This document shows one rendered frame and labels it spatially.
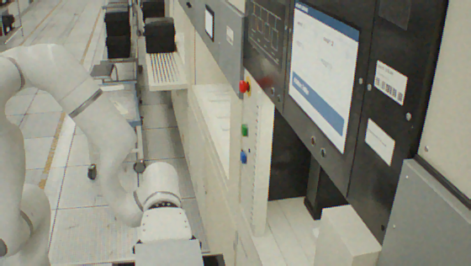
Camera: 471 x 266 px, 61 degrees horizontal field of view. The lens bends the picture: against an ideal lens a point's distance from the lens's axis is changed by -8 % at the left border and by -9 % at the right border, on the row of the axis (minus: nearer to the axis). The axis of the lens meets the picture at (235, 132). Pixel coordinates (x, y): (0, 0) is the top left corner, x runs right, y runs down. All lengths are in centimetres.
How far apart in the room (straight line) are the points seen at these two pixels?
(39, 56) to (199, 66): 194
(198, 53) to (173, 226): 199
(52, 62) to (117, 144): 21
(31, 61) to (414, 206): 75
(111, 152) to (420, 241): 63
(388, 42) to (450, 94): 13
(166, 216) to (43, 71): 38
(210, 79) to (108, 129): 195
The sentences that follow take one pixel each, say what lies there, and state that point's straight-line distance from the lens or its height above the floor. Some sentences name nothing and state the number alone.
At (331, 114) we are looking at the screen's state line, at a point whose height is 152.
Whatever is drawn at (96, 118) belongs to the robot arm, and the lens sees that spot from 91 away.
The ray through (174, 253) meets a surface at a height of 128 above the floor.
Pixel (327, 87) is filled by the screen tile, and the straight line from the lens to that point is 78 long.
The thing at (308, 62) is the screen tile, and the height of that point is 157.
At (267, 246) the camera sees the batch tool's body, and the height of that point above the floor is 87.
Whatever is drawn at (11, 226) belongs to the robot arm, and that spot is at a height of 117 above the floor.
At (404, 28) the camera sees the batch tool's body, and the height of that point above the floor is 171.
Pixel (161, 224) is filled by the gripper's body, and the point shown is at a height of 128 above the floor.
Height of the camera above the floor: 182
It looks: 26 degrees down
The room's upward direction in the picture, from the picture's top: 2 degrees clockwise
